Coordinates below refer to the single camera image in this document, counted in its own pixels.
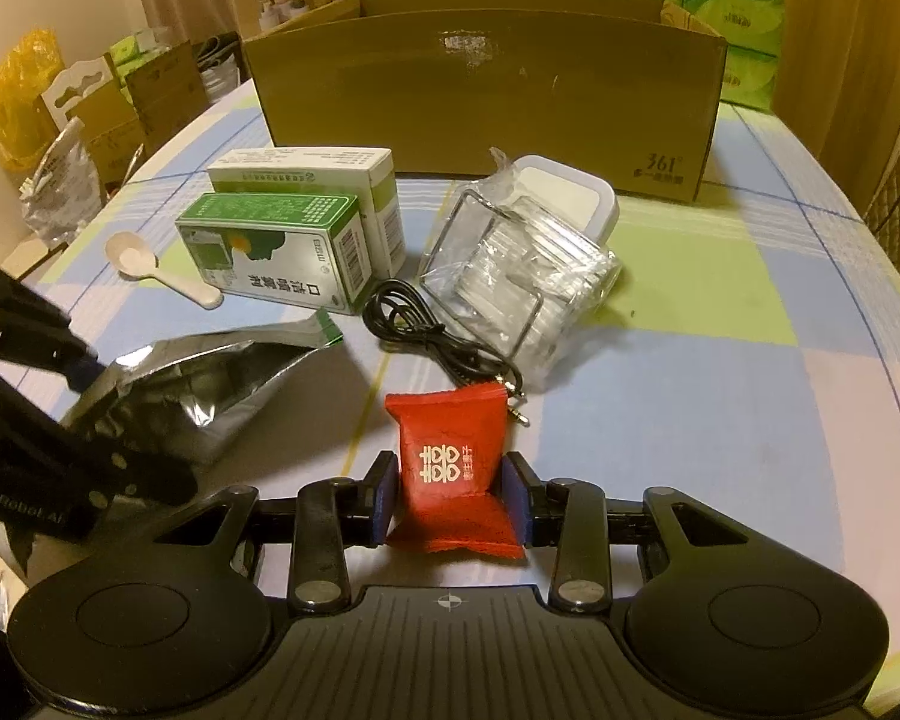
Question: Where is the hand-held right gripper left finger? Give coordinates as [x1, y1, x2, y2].
[154, 451, 398, 616]

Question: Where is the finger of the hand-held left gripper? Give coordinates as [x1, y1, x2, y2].
[0, 247, 106, 395]
[0, 371, 200, 522]

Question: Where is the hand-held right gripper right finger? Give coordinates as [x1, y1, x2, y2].
[499, 451, 751, 616]

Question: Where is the red candy packet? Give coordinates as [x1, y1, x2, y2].
[385, 381, 530, 560]

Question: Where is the silver foil bag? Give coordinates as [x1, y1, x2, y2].
[60, 311, 344, 466]

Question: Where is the green and white spray box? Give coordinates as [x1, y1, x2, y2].
[175, 193, 372, 316]

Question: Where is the white tablet medicine box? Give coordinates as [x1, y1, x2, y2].
[207, 147, 407, 278]

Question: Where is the white lidded container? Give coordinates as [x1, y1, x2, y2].
[514, 154, 617, 233]

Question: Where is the brown cardboard box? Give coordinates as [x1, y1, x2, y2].
[241, 0, 728, 203]

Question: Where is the checked cloth desktop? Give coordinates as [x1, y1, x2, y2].
[15, 79, 900, 691]

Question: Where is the beige spoon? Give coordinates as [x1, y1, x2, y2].
[105, 232, 224, 310]

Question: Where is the crumpled clear plastic bag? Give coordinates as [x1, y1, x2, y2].
[22, 120, 106, 248]

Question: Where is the clear plastic container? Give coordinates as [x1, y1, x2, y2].
[418, 150, 622, 391]

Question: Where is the yellow plastic bag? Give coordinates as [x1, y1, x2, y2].
[0, 28, 65, 158]

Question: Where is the plain brown carton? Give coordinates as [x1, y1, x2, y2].
[124, 41, 203, 140]

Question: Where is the white paper bag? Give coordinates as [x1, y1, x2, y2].
[195, 34, 245, 102]

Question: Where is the stack of green tissue packs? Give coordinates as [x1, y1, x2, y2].
[570, 0, 788, 106]

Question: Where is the black audio cable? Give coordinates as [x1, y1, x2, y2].
[362, 279, 533, 427]

